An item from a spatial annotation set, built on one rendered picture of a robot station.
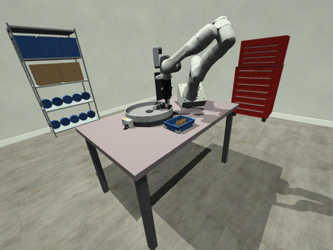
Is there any blue crate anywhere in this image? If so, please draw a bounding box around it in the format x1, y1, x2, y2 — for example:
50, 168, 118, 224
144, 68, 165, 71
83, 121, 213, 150
163, 115, 195, 134

